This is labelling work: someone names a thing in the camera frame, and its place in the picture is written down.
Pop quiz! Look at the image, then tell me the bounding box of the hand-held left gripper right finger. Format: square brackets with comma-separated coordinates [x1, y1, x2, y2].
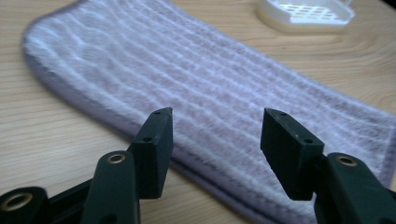
[260, 107, 396, 224]

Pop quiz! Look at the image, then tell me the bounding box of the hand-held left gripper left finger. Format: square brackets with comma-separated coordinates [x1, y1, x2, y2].
[80, 106, 175, 224]

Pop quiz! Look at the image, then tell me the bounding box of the white plastic soap dish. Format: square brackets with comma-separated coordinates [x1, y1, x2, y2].
[256, 0, 356, 35]

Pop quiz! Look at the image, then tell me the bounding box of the grey striped fluffy towel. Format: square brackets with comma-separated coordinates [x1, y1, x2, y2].
[21, 0, 396, 224]

